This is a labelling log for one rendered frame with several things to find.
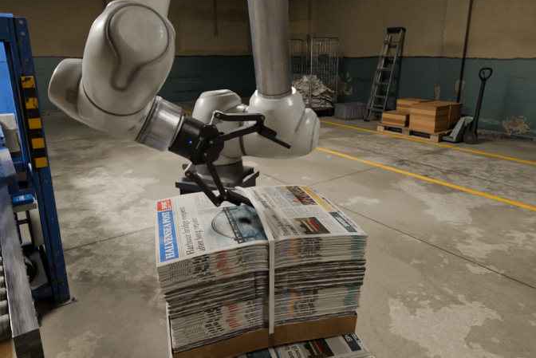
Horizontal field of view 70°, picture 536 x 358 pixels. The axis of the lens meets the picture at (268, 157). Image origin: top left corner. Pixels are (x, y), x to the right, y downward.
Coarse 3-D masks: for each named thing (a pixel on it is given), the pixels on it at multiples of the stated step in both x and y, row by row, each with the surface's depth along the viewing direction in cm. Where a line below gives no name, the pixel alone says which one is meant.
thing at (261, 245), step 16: (240, 192) 91; (240, 208) 81; (256, 224) 73; (272, 224) 73; (256, 240) 67; (288, 240) 68; (256, 256) 67; (288, 256) 69; (256, 272) 68; (256, 288) 69; (256, 304) 70; (256, 320) 71
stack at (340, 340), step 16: (336, 336) 77; (352, 336) 77; (256, 352) 73; (272, 352) 73; (288, 352) 73; (304, 352) 73; (320, 352) 73; (336, 352) 73; (352, 352) 73; (368, 352) 74
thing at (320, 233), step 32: (256, 192) 90; (288, 192) 91; (288, 224) 73; (320, 224) 74; (352, 224) 76; (320, 256) 70; (352, 256) 72; (288, 288) 70; (320, 288) 72; (352, 288) 75; (288, 320) 73
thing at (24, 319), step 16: (0, 192) 166; (0, 208) 149; (0, 224) 135; (16, 224) 142; (0, 240) 124; (16, 240) 124; (16, 256) 114; (16, 272) 106; (16, 288) 98; (16, 304) 92; (32, 304) 92; (16, 320) 87; (32, 320) 87; (16, 336) 82; (32, 336) 84; (16, 352) 82; (32, 352) 84
